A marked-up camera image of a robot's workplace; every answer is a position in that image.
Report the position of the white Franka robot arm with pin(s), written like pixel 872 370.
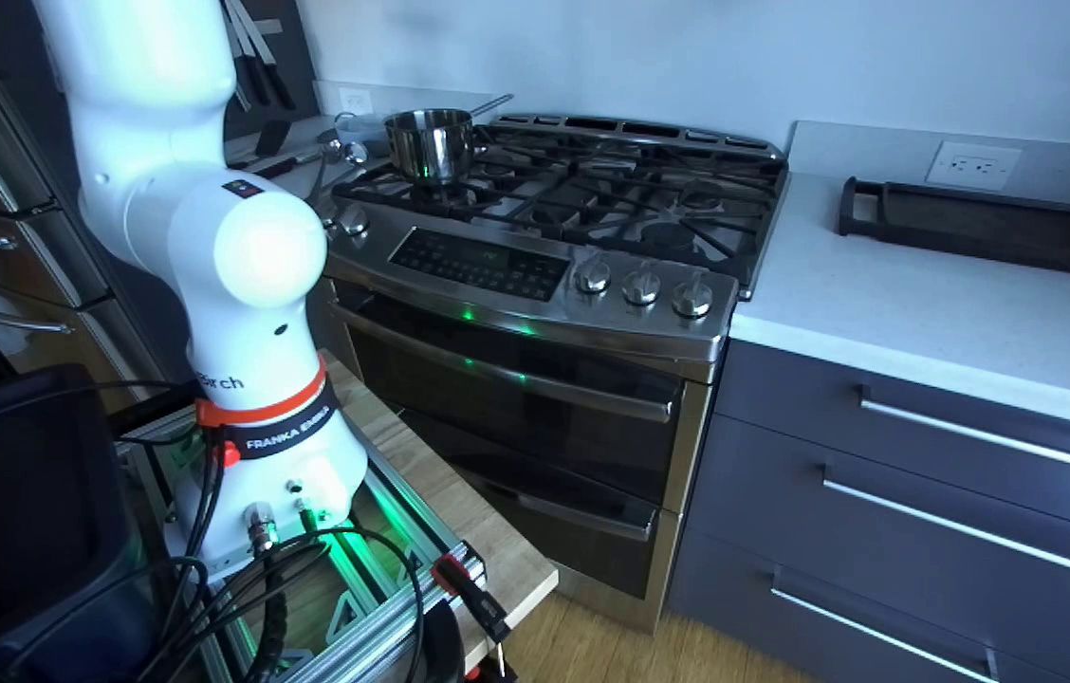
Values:
pixel 156 127

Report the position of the silver steel pot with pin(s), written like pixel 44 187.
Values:
pixel 428 144

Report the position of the stainless steel gas range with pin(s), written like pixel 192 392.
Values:
pixel 522 418

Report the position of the silver stove knob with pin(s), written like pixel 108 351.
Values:
pixel 355 227
pixel 593 277
pixel 691 302
pixel 642 288

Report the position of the black cast iron grate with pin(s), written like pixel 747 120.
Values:
pixel 561 201

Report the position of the wooden mounting board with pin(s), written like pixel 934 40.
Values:
pixel 462 505

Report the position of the red and black clamp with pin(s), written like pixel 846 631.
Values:
pixel 474 593

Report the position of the black rectangular tray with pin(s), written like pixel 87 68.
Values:
pixel 1002 227

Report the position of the black bin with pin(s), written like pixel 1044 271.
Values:
pixel 16 505

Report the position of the white wall outlet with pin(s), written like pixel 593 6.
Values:
pixel 973 164
pixel 355 98

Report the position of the aluminium profile frame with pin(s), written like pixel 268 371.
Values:
pixel 369 645

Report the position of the dark wall knife rack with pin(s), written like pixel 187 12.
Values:
pixel 275 63

